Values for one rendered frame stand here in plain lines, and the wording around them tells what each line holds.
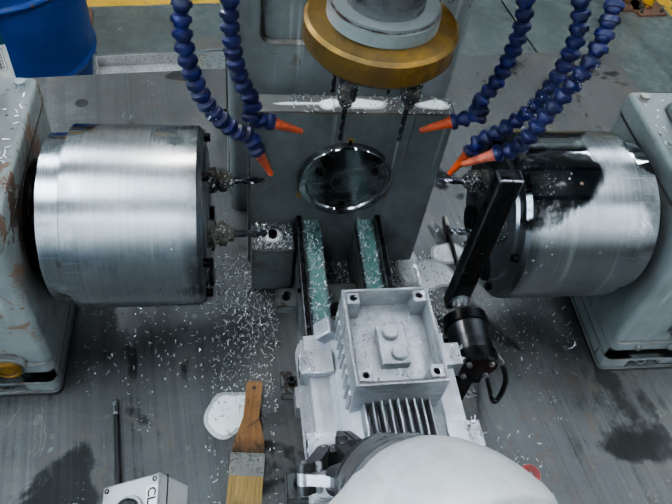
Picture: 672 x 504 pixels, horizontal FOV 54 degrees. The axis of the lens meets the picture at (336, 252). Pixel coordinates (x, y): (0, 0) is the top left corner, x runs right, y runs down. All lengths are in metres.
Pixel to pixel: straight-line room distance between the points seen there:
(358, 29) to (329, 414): 0.42
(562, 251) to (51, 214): 0.65
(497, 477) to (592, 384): 0.90
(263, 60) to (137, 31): 2.18
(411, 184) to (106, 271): 0.50
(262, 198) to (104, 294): 0.31
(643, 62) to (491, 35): 0.75
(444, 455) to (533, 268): 0.63
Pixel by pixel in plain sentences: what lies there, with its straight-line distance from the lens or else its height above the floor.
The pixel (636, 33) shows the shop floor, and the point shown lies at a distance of 3.85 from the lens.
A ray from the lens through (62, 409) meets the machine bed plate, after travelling 1.08.
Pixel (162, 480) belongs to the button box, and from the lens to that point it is 0.71.
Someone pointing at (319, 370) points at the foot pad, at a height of 1.07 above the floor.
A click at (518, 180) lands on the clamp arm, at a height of 1.25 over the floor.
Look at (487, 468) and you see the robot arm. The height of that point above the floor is 1.47.
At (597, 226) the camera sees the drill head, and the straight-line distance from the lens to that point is 0.95.
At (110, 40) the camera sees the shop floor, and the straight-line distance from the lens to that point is 3.15.
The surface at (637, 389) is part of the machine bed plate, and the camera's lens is 1.24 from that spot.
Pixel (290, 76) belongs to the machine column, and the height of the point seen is 1.12.
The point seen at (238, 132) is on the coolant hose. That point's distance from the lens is 0.82.
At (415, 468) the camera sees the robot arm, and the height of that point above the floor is 1.45.
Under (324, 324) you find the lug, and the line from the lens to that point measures 0.78.
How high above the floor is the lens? 1.75
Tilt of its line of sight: 51 degrees down
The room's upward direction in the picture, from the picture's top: 10 degrees clockwise
